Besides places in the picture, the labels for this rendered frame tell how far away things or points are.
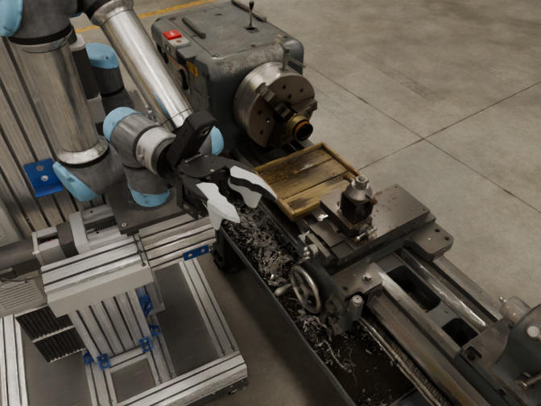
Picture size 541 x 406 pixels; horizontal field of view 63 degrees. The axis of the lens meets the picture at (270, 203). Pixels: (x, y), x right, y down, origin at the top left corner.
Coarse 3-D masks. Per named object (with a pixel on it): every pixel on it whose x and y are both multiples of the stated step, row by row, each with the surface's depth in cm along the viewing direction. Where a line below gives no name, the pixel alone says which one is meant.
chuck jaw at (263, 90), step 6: (264, 84) 163; (258, 90) 164; (264, 90) 162; (270, 90) 162; (264, 96) 163; (270, 96) 161; (276, 96) 162; (270, 102) 162; (276, 102) 163; (282, 102) 163; (276, 108) 164; (282, 108) 165; (282, 114) 165; (288, 114) 165
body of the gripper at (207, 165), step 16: (160, 144) 73; (160, 160) 73; (192, 160) 71; (208, 160) 71; (224, 160) 71; (176, 176) 70; (192, 176) 67; (208, 176) 68; (224, 176) 70; (176, 192) 72; (224, 192) 73; (192, 208) 71
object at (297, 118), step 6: (294, 114) 168; (300, 114) 166; (288, 120) 165; (294, 120) 164; (300, 120) 164; (306, 120) 165; (288, 126) 166; (294, 126) 164; (300, 126) 163; (306, 126) 163; (312, 126) 166; (288, 132) 169; (294, 132) 165; (300, 132) 169; (306, 132) 168; (300, 138) 166; (306, 138) 168
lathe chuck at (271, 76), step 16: (256, 80) 165; (272, 80) 162; (288, 80) 165; (304, 80) 170; (240, 96) 169; (256, 96) 162; (288, 96) 170; (304, 96) 175; (240, 112) 170; (256, 112) 166; (272, 112) 171; (256, 128) 171; (272, 128) 176
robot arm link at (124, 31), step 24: (96, 0) 84; (120, 0) 85; (96, 24) 88; (120, 24) 86; (120, 48) 87; (144, 48) 87; (144, 72) 88; (168, 72) 90; (144, 96) 90; (168, 96) 89; (168, 120) 90; (216, 144) 94
